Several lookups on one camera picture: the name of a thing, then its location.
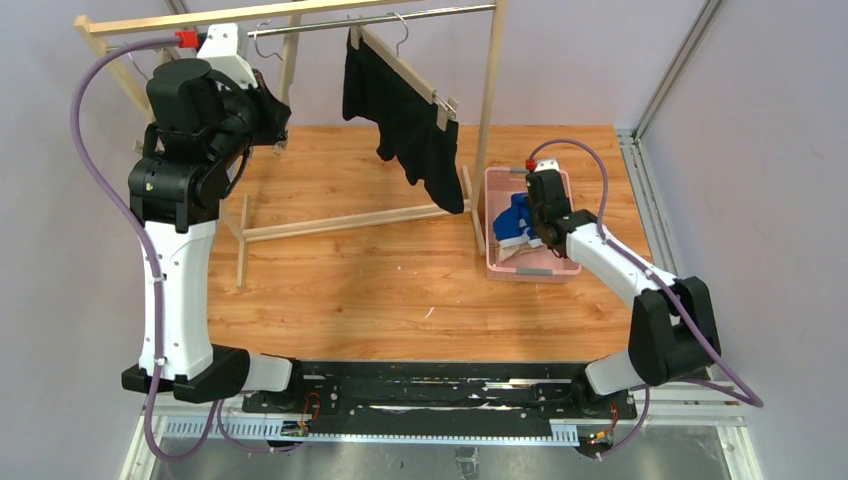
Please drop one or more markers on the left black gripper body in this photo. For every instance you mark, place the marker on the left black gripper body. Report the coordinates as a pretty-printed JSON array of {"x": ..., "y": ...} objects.
[{"x": 266, "y": 113}]

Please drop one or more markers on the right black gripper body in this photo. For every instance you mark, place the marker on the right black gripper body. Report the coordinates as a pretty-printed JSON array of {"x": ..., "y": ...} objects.
[{"x": 544, "y": 201}]

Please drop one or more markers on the blue underwear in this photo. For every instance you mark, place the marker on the blue underwear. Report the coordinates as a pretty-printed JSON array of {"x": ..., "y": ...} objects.
[{"x": 514, "y": 226}]

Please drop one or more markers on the cream cotton underwear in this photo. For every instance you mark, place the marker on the cream cotton underwear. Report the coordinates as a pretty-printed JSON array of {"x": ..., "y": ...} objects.
[{"x": 505, "y": 252}]

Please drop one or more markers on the black underwear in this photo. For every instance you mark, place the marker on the black underwear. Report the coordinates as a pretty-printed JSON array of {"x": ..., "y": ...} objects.
[{"x": 407, "y": 125}]

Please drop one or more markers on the wooden hanger with black underwear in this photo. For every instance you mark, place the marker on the wooden hanger with black underwear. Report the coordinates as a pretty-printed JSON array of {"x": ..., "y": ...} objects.
[{"x": 362, "y": 33}]

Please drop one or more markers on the wooden hanger with blue underwear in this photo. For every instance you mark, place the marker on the wooden hanger with blue underwear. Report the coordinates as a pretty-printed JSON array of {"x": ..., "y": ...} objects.
[{"x": 286, "y": 56}]

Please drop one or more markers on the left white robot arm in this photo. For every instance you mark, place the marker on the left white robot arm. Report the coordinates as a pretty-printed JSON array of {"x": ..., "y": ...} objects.
[{"x": 208, "y": 116}]

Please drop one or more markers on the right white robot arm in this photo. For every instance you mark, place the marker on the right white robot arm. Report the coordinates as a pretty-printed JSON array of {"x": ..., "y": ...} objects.
[{"x": 672, "y": 327}]

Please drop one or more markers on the empty wooden clip hanger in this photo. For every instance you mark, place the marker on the empty wooden clip hanger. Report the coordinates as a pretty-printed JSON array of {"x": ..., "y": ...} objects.
[{"x": 145, "y": 62}]

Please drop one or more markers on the pink plastic basket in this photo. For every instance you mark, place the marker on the pink plastic basket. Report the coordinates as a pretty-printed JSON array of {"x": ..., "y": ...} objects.
[{"x": 539, "y": 266}]

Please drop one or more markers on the wooden clothes rack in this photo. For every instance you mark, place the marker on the wooden clothes rack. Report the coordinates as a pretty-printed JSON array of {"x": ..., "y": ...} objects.
[{"x": 96, "y": 33}]

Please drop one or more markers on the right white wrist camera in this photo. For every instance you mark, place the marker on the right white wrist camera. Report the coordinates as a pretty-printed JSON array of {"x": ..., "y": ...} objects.
[{"x": 546, "y": 164}]

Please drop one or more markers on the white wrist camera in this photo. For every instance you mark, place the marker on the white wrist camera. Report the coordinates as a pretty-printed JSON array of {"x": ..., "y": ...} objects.
[
  {"x": 225, "y": 49},
  {"x": 546, "y": 164}
]

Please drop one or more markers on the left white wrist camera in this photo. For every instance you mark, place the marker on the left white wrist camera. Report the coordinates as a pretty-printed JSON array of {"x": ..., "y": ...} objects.
[{"x": 225, "y": 49}]

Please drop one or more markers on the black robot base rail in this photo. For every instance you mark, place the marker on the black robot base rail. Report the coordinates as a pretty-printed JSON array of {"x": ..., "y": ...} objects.
[{"x": 427, "y": 402}]

